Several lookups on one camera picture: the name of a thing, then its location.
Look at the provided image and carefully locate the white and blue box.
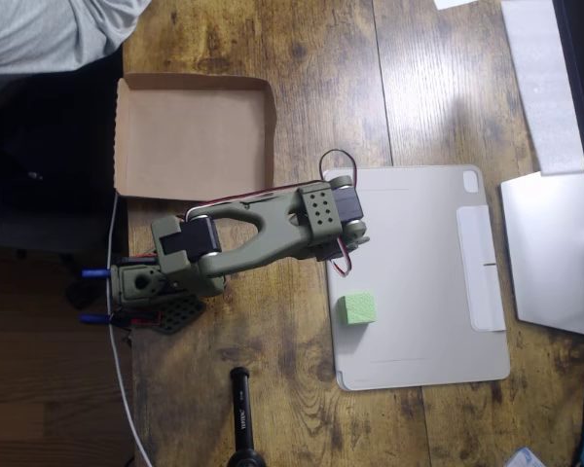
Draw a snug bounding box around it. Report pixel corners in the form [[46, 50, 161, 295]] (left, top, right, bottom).
[[507, 447, 549, 467]]

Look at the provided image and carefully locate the black stand pole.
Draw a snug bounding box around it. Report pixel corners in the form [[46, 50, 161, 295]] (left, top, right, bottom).
[[226, 367, 269, 467]]

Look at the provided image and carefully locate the beige tablet folio case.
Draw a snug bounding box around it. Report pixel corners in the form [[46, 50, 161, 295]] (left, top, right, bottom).
[[320, 163, 512, 393]]

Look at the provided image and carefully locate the olive perforated base plate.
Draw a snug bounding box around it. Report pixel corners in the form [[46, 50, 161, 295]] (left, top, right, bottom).
[[150, 294, 208, 337]]

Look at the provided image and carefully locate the white foam sheet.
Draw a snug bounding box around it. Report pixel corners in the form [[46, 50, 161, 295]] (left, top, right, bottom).
[[500, 0, 584, 177]]

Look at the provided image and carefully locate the green foam cube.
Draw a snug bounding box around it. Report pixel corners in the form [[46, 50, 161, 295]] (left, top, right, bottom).
[[339, 291, 380, 326]]

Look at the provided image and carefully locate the brown cardboard tray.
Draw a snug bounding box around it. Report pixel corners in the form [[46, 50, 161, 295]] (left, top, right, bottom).
[[112, 72, 278, 203]]

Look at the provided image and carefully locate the grey shirt of person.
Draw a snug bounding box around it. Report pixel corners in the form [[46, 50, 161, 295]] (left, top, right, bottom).
[[0, 0, 153, 77]]

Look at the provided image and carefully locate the white paper sheet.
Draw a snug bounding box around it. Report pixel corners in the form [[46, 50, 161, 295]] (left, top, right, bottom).
[[433, 0, 488, 11]]

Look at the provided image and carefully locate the white cable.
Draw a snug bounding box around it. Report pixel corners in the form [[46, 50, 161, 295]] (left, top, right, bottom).
[[105, 192, 153, 467]]

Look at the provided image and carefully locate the silver monitor stand base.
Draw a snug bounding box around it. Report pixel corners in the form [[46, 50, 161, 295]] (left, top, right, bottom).
[[499, 170, 584, 338]]

